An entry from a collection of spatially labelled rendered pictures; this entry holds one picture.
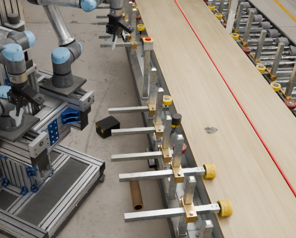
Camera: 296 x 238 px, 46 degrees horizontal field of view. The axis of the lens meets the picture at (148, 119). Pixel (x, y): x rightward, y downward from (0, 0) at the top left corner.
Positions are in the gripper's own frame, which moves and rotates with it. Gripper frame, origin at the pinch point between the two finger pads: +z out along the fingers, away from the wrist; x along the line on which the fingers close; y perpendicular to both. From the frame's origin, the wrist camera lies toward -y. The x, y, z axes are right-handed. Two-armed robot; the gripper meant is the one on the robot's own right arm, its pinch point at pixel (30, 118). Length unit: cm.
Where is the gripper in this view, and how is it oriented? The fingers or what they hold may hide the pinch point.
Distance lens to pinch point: 169.7
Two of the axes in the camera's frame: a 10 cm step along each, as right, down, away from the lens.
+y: -9.0, -3.0, 3.0
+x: -4.2, 5.4, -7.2
